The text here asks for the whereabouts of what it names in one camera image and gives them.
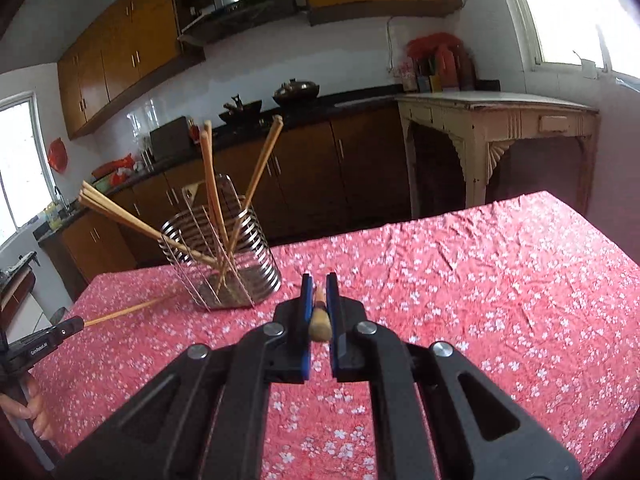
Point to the bright window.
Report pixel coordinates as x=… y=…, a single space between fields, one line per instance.
x=580 y=5

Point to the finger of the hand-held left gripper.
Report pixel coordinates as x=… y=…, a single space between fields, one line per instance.
x=45 y=342

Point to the brown lower kitchen cabinets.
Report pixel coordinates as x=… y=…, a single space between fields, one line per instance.
x=370 y=160

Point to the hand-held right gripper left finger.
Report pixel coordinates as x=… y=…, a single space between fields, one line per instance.
x=306 y=330

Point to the black kitchen countertop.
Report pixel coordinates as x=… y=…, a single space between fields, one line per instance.
x=350 y=97

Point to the dark cluttered stand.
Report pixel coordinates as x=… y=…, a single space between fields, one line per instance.
x=17 y=280

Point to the black box appliance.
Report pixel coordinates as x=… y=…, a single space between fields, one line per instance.
x=170 y=137

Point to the bottles by sink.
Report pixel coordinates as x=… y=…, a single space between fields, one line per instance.
x=51 y=215

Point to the red wall hanging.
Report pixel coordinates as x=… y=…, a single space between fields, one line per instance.
x=58 y=155

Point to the cream wooden side table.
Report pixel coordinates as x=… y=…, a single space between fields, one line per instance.
x=500 y=110

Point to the side window with white frame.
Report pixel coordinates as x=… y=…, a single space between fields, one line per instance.
x=22 y=170

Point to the black wok with lid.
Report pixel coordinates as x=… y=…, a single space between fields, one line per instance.
x=296 y=92

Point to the bottles and packets cluster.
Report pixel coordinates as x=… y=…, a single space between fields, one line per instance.
x=440 y=65

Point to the red floral tablecloth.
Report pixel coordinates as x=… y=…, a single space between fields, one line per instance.
x=450 y=285

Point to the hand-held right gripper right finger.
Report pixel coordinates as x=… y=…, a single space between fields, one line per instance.
x=333 y=345

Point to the person's left hand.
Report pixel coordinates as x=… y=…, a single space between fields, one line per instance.
x=37 y=410

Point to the open black wok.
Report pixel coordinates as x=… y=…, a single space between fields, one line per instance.
x=242 y=110

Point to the red plastic bags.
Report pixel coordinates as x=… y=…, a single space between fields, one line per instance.
x=117 y=170

